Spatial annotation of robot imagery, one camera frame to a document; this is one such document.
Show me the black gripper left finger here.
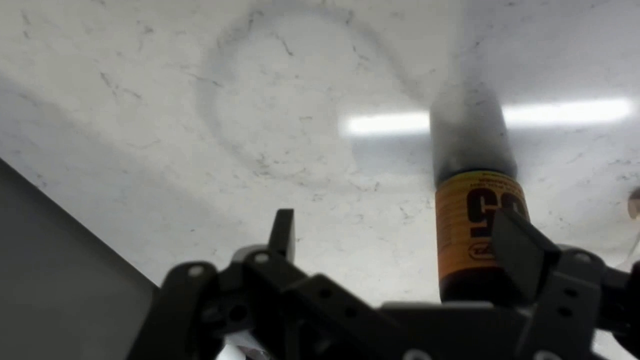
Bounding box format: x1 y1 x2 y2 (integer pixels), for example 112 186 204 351
267 206 295 261

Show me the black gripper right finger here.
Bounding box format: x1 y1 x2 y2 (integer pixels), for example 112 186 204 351
489 208 565 306

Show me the black bottle with orange label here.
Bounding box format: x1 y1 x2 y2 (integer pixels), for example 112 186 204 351
428 85 531 306

